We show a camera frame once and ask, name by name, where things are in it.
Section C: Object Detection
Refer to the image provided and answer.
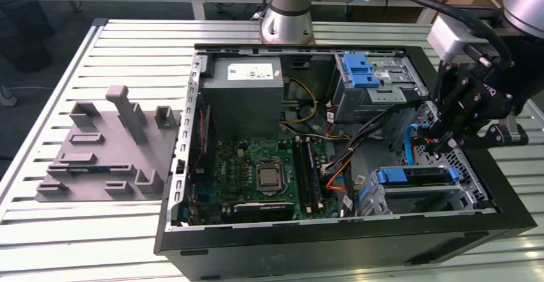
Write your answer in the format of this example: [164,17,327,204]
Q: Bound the CPU socket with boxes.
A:
[252,159,288,197]

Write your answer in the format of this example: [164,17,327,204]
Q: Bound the grey floor foot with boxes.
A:
[0,83,18,108]

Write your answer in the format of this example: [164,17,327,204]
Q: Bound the dark RAM stick in slot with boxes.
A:
[306,139,326,208]

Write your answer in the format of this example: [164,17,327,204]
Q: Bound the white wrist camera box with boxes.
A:
[426,16,489,63]

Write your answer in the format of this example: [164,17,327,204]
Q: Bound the black PC case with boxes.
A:
[152,43,538,281]

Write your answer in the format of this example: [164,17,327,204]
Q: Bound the grey power supply unit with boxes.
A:
[198,55,286,140]

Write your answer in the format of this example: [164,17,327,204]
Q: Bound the RAM stick in rack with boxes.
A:
[67,166,112,173]

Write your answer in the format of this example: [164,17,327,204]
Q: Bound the hard disk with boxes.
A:
[375,166,458,188]

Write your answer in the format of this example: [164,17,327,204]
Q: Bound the black chair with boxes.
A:
[0,0,54,73]

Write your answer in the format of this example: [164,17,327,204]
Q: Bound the grey parts rack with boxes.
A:
[36,84,184,204]

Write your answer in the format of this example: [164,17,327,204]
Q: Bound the black cable bundle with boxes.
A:
[324,102,407,176]

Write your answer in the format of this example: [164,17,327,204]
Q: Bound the metal drive cage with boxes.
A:
[330,52,430,124]

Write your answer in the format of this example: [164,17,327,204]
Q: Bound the black RAM slot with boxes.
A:
[292,137,314,213]
[299,137,320,212]

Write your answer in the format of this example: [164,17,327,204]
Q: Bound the yellow wires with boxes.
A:
[280,77,319,125]

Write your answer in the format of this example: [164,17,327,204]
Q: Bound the metal disk bay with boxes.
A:
[354,164,489,218]

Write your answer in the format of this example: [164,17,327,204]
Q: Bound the blue drive latch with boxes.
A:
[342,52,381,89]

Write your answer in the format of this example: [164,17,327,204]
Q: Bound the black graphics card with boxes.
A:
[220,201,298,225]

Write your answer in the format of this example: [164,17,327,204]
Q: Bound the black power connector wire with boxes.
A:
[414,125,438,152]

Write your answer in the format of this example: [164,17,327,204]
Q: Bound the silver CPU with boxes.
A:
[258,168,280,187]

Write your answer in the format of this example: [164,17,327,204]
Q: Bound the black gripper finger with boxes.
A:
[423,62,481,151]
[426,119,510,153]

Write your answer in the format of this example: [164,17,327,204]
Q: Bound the orange wires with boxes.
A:
[326,167,346,194]

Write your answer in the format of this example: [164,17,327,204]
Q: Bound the blue data wire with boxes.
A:
[405,123,422,166]

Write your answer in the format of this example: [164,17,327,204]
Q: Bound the green motherboard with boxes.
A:
[185,137,343,225]

